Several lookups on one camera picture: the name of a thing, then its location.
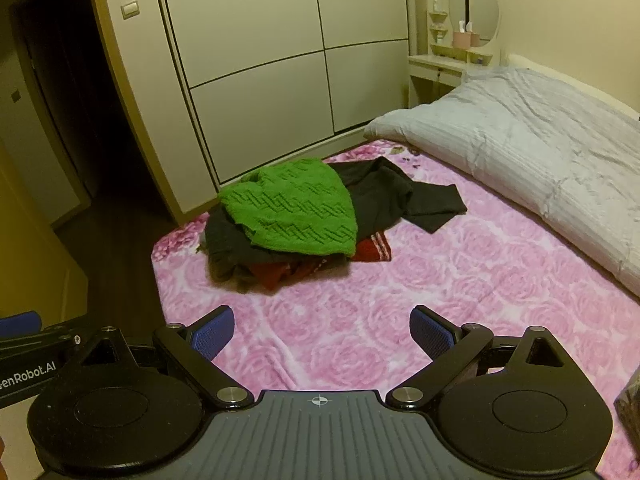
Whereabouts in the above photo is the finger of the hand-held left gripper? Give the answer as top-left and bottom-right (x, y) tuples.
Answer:
(0, 311), (81, 359)

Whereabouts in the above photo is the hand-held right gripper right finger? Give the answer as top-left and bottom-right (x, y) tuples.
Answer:
(386, 305), (568, 408)

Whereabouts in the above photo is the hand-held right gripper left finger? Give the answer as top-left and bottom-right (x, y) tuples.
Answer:
(75, 305), (253, 408)

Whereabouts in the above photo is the green knit vest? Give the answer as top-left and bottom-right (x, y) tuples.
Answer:
(219, 158), (358, 257)

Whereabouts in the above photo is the pink floral blanket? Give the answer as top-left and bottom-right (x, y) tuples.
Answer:
(151, 139), (640, 478)

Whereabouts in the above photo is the dark grey garment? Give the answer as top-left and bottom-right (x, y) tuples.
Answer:
(204, 207), (281, 293)

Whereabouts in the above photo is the red striped garment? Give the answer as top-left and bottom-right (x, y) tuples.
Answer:
(247, 232), (393, 293)

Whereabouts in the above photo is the black garment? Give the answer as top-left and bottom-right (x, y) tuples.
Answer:
(330, 156), (468, 256)

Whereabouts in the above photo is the white duvet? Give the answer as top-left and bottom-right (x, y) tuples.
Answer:
(363, 66), (640, 297)

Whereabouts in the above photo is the white vanity table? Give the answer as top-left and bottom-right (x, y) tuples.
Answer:
(407, 52), (503, 108)

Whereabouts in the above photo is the cream bed headboard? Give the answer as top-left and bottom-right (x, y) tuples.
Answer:
(502, 52), (640, 121)

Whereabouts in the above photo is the cream sliding wardrobe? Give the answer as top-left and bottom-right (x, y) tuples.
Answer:
(85, 0), (416, 228)

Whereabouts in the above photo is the white shelf organiser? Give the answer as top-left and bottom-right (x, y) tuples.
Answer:
(426, 0), (451, 58)

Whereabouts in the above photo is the round mirror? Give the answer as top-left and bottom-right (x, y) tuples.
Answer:
(448, 0), (501, 47)

